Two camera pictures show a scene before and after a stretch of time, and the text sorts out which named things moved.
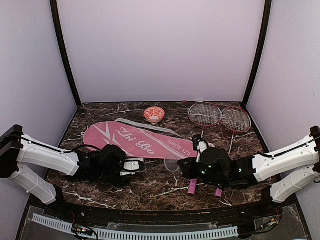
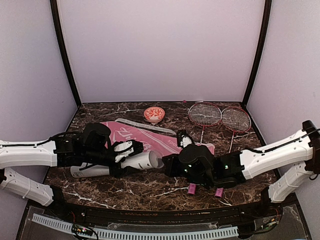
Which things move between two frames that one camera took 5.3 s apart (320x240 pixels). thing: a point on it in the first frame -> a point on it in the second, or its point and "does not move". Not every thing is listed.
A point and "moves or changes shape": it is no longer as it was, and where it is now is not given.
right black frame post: [267, 12] does not move
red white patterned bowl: [154, 114] does not move
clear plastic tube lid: [172, 164] moves or changes shape
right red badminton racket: [236, 119] does not move
